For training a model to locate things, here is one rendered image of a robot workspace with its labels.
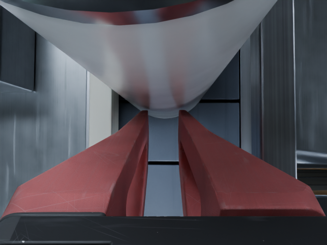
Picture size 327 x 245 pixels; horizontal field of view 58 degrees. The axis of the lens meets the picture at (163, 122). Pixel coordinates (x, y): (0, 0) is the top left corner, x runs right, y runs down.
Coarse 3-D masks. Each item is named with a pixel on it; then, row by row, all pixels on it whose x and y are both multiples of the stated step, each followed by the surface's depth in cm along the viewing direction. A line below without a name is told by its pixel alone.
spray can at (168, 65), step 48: (0, 0) 3; (48, 0) 2; (96, 0) 2; (144, 0) 2; (192, 0) 2; (240, 0) 3; (96, 48) 4; (144, 48) 3; (192, 48) 4; (144, 96) 8; (192, 96) 10
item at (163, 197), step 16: (224, 80) 18; (208, 96) 18; (224, 96) 18; (128, 112) 18; (192, 112) 18; (208, 112) 18; (224, 112) 18; (160, 128) 18; (176, 128) 18; (208, 128) 18; (224, 128) 18; (160, 144) 18; (176, 144) 18; (160, 160) 18; (176, 160) 18; (160, 176) 18; (176, 176) 18; (160, 192) 18; (176, 192) 18; (160, 208) 18; (176, 208) 18
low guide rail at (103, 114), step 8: (96, 80) 15; (96, 88) 15; (104, 88) 15; (96, 96) 15; (104, 96) 15; (112, 96) 15; (96, 104) 15; (104, 104) 15; (112, 104) 15; (96, 112) 15; (104, 112) 15; (112, 112) 15; (96, 120) 15; (104, 120) 15; (112, 120) 15; (96, 128) 15; (104, 128) 15; (112, 128) 15; (96, 136) 15; (104, 136) 15
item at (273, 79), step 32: (288, 0) 10; (256, 32) 10; (288, 32) 10; (256, 64) 10; (288, 64) 10; (256, 96) 10; (288, 96) 10; (256, 128) 10; (288, 128) 10; (288, 160) 10
